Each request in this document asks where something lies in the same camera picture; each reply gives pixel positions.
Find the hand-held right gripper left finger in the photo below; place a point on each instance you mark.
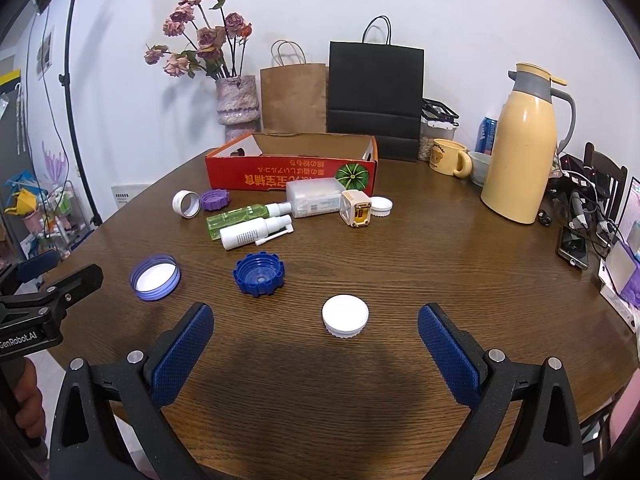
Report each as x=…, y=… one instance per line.
x=185, y=355

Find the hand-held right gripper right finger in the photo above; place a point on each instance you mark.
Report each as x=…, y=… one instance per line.
x=442, y=350

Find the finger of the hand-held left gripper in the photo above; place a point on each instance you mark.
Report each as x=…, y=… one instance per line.
x=80, y=280
x=35, y=262

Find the lavender jar lid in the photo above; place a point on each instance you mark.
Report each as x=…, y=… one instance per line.
x=155, y=280

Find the white ribbed jar lid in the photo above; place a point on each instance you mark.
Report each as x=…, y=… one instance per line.
x=381, y=206
x=345, y=316

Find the blue notched jar lid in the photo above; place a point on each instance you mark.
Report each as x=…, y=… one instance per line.
x=258, y=273

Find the white spray bottle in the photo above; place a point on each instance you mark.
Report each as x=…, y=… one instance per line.
x=245, y=235

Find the green spray bottle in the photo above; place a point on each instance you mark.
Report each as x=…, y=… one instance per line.
x=235, y=220

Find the purple notched jar lid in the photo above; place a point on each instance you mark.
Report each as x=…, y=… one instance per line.
x=212, y=203

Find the beige cube toy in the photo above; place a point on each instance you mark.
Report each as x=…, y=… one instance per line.
x=356, y=208

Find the translucent plastic container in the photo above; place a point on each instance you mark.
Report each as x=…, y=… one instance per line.
x=315, y=197

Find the red cardboard box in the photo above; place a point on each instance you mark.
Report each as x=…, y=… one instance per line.
x=280, y=180

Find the person's left hand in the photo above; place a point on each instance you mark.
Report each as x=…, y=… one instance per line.
x=30, y=402

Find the rack of colourful toys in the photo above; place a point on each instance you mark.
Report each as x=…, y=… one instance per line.
x=45, y=210

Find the black light stand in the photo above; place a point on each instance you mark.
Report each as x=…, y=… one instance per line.
x=95, y=217

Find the pale grey cup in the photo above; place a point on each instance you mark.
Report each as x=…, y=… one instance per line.
x=480, y=170

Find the yellow bear mug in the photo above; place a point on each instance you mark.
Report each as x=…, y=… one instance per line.
x=445, y=157

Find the purple and white box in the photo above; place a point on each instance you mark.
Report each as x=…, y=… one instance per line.
x=627, y=280

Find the yellow thermos jug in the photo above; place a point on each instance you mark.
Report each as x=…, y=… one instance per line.
x=520, y=160

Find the blue drink can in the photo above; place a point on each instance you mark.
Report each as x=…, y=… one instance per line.
x=486, y=135

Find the clear food container black lid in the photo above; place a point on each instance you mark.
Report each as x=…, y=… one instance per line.
x=440, y=127

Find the pink textured vase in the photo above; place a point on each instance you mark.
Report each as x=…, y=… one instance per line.
x=237, y=105

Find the dark wooden chair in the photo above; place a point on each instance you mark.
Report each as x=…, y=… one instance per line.
x=607, y=170

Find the black paper bag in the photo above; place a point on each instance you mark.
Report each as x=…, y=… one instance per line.
x=375, y=95

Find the dried pink flowers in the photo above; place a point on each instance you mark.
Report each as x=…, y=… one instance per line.
x=210, y=37

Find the brown paper bag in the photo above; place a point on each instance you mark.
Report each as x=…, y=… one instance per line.
x=292, y=100

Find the wall poster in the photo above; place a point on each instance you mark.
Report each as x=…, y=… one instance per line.
x=45, y=52

